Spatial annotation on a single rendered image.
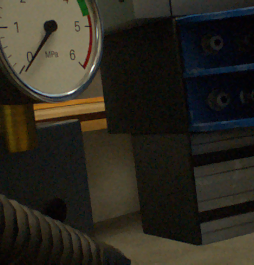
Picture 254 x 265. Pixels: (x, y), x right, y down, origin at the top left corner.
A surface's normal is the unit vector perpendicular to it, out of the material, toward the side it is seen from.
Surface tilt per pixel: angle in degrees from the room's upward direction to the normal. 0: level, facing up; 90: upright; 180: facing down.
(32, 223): 61
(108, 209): 90
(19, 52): 90
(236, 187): 90
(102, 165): 90
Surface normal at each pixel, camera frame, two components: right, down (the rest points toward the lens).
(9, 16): 0.75, -0.06
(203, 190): 0.47, -0.01
